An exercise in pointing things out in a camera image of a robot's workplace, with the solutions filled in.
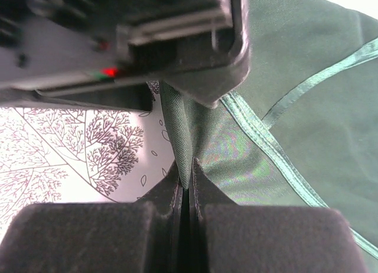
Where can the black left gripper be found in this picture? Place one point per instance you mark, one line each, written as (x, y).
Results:
(101, 54)

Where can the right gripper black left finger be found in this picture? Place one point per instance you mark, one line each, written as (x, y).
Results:
(98, 237)

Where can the dark green cloth napkin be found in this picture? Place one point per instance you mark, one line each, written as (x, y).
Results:
(302, 128)

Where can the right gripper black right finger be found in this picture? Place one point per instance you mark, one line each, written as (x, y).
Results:
(227, 237)

